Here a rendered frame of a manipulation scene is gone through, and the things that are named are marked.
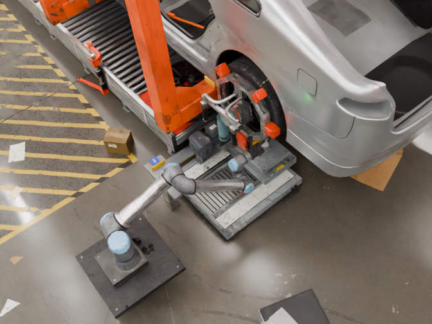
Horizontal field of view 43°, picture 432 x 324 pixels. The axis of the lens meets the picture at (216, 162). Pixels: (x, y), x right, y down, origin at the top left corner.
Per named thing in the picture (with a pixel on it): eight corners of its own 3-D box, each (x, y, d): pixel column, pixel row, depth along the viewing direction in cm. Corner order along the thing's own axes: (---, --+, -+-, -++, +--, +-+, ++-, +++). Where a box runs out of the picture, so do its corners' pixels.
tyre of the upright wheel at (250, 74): (238, 83, 460) (291, 139, 440) (216, 98, 452) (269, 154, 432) (249, 33, 401) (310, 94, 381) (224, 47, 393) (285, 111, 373)
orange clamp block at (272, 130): (271, 126, 401) (279, 134, 397) (263, 132, 399) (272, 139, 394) (271, 121, 396) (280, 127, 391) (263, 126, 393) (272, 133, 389)
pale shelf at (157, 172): (193, 188, 422) (192, 186, 420) (175, 200, 416) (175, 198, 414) (161, 156, 444) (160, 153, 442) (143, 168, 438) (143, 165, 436)
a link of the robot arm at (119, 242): (117, 265, 384) (110, 253, 371) (110, 247, 394) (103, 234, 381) (137, 255, 387) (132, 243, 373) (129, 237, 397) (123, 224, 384)
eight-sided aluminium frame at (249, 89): (270, 148, 420) (270, 99, 377) (264, 152, 417) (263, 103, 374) (225, 110, 447) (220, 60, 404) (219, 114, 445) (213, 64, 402)
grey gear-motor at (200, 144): (240, 146, 487) (238, 120, 459) (203, 172, 473) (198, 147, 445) (227, 135, 496) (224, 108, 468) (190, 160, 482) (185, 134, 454)
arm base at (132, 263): (125, 275, 390) (122, 269, 382) (109, 260, 399) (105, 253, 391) (145, 257, 397) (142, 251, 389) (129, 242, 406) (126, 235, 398)
